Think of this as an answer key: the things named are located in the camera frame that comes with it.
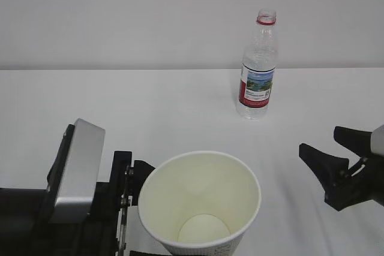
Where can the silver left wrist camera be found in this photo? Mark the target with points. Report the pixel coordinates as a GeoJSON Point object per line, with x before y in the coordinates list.
{"type": "Point", "coordinates": [78, 182]}

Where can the white paper cup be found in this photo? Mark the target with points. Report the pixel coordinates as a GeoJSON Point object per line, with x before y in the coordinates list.
{"type": "Point", "coordinates": [200, 203]}

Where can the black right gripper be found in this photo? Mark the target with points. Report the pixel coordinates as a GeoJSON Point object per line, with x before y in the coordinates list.
{"type": "Point", "coordinates": [346, 186]}

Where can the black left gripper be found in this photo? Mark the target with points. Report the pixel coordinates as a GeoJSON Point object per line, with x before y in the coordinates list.
{"type": "Point", "coordinates": [103, 230]}

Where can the clear plastic water bottle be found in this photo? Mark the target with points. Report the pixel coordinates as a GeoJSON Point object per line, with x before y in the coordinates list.
{"type": "Point", "coordinates": [259, 62]}

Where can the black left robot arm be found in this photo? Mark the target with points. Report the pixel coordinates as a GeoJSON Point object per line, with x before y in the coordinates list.
{"type": "Point", "coordinates": [21, 234]}

